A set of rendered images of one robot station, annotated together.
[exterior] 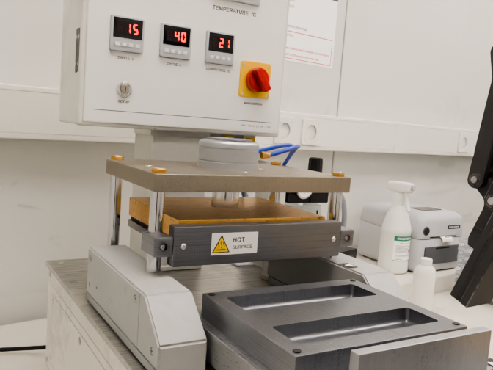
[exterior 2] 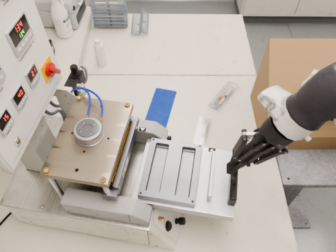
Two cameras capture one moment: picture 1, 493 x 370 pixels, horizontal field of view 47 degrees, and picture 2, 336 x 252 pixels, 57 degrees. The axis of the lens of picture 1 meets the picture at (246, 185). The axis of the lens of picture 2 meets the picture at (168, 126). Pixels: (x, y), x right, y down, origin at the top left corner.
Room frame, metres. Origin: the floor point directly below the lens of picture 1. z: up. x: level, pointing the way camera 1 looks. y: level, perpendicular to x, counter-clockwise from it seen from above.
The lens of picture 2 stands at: (0.26, 0.26, 1.82)
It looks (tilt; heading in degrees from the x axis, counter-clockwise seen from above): 54 degrees down; 310
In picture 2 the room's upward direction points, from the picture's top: 1 degrees clockwise
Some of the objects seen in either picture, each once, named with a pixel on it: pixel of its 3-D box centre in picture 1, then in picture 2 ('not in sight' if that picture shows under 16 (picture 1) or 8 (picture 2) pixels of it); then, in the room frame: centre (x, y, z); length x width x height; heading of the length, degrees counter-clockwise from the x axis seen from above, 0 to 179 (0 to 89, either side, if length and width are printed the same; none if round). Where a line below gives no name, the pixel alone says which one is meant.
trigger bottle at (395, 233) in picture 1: (397, 226); (59, 13); (1.52, -0.42, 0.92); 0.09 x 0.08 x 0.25; 35
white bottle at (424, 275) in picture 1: (422, 289); (100, 52); (1.26, -0.42, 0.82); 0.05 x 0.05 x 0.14
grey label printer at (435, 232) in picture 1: (410, 234); (58, 4); (1.65, -0.50, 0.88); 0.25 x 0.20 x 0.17; 34
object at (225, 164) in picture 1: (228, 184); (83, 133); (0.77, 0.03, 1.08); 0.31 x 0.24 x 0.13; 121
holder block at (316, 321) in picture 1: (329, 320); (171, 170); (0.54, -0.09, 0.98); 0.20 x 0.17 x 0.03; 121
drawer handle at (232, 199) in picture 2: not in sight; (233, 178); (0.38, -0.19, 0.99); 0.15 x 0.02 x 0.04; 121
